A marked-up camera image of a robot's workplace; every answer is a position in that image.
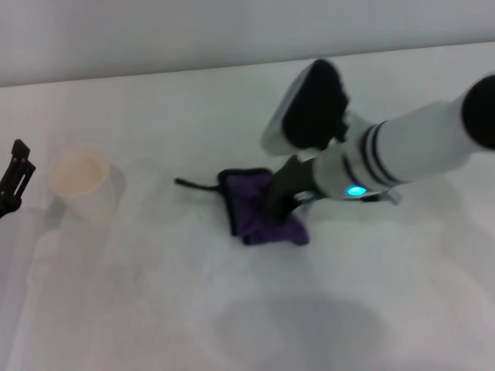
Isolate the white paper cup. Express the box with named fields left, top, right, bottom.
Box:
left=49, top=144, right=121, bottom=222

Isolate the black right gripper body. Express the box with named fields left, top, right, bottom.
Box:
left=264, top=154, right=320, bottom=226

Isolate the purple rag with black trim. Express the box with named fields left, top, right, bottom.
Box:
left=174, top=166, right=312, bottom=247

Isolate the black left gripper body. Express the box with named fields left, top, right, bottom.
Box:
left=0, top=188, right=20, bottom=220

